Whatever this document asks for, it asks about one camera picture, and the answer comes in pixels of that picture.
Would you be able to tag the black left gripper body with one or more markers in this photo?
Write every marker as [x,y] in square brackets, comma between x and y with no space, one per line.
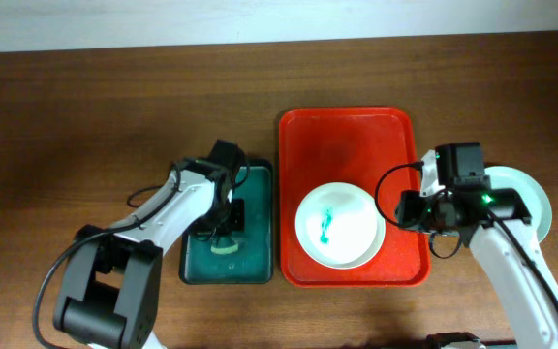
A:
[216,224]

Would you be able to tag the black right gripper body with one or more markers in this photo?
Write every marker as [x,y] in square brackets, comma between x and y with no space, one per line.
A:
[424,214]

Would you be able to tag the light green plate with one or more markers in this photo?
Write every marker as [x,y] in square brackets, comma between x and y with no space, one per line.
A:
[530,192]

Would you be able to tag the white plate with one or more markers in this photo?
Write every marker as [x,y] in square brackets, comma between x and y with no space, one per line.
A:
[339,227]

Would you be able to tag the yellow green sponge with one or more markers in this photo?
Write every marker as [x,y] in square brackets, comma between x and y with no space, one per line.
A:
[224,245]

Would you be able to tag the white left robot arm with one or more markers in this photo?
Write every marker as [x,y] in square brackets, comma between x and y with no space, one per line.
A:
[110,288]

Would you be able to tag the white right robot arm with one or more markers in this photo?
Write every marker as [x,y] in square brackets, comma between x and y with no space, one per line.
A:
[502,240]

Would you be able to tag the black water tray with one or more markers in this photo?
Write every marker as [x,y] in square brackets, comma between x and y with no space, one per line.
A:
[253,262]

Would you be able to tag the red plastic tray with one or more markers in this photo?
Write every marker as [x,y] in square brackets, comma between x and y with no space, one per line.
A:
[363,146]

